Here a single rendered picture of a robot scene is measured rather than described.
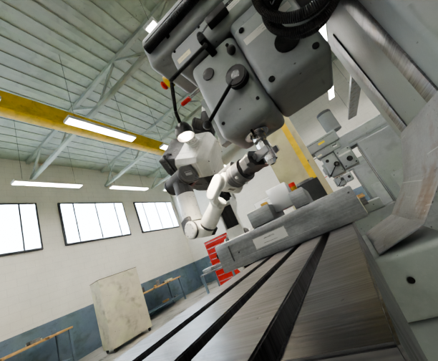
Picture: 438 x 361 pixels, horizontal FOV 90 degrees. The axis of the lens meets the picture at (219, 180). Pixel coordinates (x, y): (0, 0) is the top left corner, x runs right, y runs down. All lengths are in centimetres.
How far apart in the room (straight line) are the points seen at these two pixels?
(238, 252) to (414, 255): 35
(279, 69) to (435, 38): 32
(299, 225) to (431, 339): 29
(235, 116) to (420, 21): 44
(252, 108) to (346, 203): 38
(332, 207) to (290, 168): 199
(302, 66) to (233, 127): 25
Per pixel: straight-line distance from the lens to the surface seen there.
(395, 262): 56
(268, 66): 72
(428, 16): 59
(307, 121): 1033
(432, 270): 57
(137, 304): 681
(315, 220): 53
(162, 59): 99
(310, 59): 70
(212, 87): 81
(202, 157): 116
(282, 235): 54
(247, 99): 73
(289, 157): 252
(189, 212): 103
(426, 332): 61
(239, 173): 79
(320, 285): 19
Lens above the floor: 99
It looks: 17 degrees up
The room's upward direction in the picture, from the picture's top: 24 degrees counter-clockwise
